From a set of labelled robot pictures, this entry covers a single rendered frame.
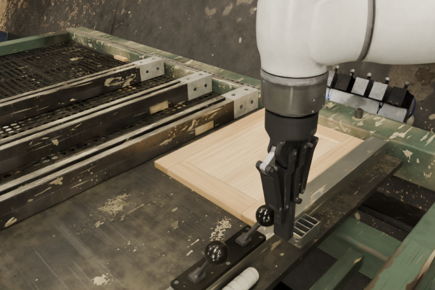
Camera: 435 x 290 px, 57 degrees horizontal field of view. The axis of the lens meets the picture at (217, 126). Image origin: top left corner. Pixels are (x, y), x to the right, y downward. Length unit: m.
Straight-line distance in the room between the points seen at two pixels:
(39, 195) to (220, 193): 0.42
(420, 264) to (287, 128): 0.39
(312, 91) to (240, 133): 0.71
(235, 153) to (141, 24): 2.55
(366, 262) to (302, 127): 0.48
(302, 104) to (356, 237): 0.50
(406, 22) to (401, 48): 0.03
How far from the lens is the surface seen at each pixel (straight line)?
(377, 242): 0.96
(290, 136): 0.55
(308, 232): 0.85
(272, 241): 0.83
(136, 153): 1.10
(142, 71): 1.70
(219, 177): 1.01
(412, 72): 2.18
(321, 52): 0.49
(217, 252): 0.62
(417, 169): 1.20
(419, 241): 0.86
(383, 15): 0.50
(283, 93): 0.52
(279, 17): 0.48
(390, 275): 0.78
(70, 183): 1.03
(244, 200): 0.93
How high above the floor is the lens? 2.04
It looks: 50 degrees down
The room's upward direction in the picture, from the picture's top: 75 degrees counter-clockwise
